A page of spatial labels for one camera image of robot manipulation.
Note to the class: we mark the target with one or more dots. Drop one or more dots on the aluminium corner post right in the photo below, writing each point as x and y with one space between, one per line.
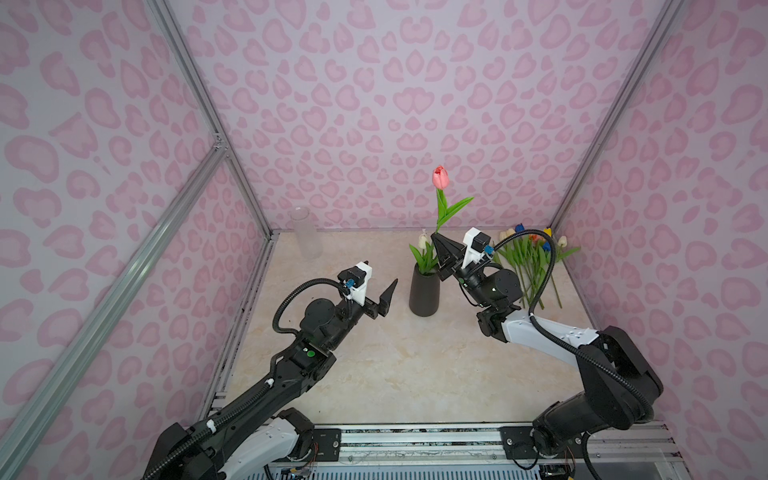
662 28

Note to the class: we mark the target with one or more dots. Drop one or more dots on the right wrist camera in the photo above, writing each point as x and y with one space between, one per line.
478 247

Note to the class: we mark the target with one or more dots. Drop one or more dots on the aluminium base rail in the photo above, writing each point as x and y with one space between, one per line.
480 451

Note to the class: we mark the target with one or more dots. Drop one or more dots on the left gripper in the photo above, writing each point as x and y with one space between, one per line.
370 310

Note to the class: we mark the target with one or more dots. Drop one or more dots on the dark grey vase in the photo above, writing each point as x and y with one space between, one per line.
424 296

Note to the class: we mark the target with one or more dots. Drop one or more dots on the pink tulip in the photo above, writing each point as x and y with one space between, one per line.
441 181

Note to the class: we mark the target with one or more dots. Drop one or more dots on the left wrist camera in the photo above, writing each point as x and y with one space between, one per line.
354 282

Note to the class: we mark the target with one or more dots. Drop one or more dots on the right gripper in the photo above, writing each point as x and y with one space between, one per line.
444 248

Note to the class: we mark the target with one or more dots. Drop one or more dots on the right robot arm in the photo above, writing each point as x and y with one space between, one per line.
619 387

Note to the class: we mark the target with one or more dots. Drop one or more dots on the clear plastic cup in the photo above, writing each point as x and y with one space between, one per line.
307 236

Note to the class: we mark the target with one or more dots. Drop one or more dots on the aluminium frame left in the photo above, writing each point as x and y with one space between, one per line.
100 132

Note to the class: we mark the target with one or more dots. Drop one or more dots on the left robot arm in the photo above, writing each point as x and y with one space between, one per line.
260 426

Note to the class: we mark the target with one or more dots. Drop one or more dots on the blue tulip front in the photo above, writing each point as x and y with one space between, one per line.
548 255

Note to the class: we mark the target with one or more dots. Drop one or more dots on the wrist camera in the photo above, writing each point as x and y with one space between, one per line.
478 247
354 282

